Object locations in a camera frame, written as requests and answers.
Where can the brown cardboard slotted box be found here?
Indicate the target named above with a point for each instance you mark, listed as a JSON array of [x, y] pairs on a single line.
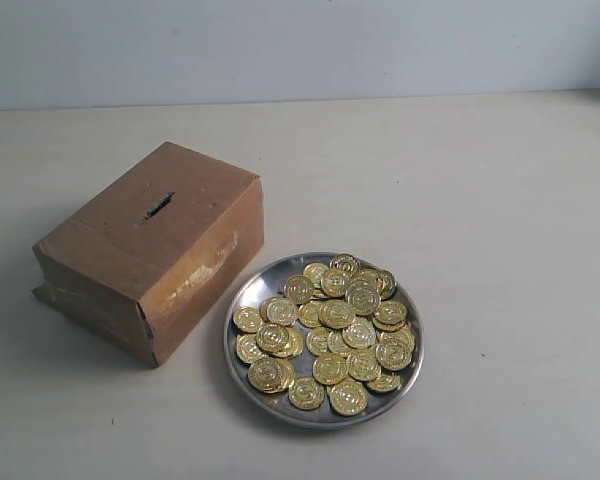
[[143, 262]]

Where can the gold coin back left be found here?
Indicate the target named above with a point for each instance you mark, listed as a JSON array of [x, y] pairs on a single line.
[[299, 289]]

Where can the gold coin back top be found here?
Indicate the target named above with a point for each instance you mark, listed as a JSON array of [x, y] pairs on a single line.
[[345, 262]]

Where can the gold coin upper left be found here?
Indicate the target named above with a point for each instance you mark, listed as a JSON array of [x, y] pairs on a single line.
[[281, 311]]

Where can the gold coin back right stack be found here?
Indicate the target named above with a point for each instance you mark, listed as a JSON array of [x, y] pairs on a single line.
[[363, 298]]

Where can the gold coin stack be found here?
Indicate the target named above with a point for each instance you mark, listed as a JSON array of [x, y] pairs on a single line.
[[363, 298], [272, 338]]

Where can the gold coin plate left edge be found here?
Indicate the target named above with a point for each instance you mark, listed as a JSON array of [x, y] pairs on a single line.
[[247, 319]]

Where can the gold coin left stack top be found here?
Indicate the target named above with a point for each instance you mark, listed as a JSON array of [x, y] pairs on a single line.
[[272, 338]]

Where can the round steel plate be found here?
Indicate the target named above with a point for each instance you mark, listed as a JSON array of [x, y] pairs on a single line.
[[269, 282]]

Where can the gold coin pale centre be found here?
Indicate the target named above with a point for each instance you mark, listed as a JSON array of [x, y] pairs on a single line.
[[360, 334]]

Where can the gold coin right edge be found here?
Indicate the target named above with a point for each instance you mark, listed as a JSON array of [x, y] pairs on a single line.
[[391, 312]]

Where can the gold coin left lower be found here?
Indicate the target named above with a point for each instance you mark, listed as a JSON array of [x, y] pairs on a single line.
[[247, 349]]

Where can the gold coin lower centre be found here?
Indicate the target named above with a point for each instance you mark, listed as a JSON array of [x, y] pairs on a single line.
[[329, 369]]

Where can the gold coin front left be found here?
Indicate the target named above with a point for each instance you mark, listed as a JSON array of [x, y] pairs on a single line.
[[271, 375]]

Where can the gold coin large right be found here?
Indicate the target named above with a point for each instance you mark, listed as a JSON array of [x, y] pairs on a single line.
[[393, 355]]

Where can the gold coin front centre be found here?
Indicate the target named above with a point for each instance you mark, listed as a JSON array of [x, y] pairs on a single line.
[[306, 393]]

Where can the gold coin front right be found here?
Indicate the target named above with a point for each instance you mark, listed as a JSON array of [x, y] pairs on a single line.
[[348, 398]]

